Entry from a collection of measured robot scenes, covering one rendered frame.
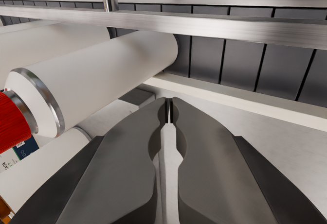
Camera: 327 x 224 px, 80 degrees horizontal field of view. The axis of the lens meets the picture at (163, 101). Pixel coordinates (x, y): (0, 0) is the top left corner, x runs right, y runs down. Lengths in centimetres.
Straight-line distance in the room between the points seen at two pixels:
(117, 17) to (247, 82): 14
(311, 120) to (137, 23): 16
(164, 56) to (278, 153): 22
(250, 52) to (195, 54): 6
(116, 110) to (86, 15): 21
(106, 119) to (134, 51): 25
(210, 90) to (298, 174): 20
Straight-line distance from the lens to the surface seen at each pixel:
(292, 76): 22
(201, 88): 21
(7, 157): 70
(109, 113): 40
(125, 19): 17
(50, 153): 49
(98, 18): 19
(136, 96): 35
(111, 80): 16
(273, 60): 22
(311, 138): 31
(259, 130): 32
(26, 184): 48
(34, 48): 25
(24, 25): 32
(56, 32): 27
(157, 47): 21
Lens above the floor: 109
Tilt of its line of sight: 46 degrees down
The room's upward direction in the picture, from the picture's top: 130 degrees counter-clockwise
